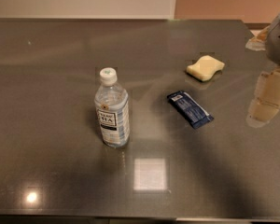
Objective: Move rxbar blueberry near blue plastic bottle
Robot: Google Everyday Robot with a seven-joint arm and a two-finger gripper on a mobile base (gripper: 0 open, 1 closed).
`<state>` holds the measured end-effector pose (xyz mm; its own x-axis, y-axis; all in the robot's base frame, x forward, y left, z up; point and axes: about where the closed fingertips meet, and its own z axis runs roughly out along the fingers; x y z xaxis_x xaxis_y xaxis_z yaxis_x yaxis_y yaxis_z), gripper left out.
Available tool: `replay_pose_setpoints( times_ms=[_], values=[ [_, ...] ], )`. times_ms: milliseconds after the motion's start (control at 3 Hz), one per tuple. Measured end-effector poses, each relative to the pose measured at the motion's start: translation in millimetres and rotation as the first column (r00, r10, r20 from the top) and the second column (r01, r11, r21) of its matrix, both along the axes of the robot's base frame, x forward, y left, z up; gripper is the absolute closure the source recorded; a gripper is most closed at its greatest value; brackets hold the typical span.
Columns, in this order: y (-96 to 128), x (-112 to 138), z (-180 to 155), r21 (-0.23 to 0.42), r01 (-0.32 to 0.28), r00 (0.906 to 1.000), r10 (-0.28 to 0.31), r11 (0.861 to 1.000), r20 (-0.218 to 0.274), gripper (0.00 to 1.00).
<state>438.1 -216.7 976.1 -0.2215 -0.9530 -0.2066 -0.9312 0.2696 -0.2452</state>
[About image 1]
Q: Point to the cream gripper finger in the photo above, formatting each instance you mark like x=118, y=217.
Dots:
x=266, y=103
x=257, y=42

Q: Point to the blue rxbar blueberry wrapper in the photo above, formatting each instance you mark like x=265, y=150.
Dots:
x=189, y=109

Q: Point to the clear plastic water bottle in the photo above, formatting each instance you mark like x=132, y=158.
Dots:
x=112, y=109

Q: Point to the yellow sponge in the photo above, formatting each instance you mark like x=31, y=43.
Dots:
x=205, y=68

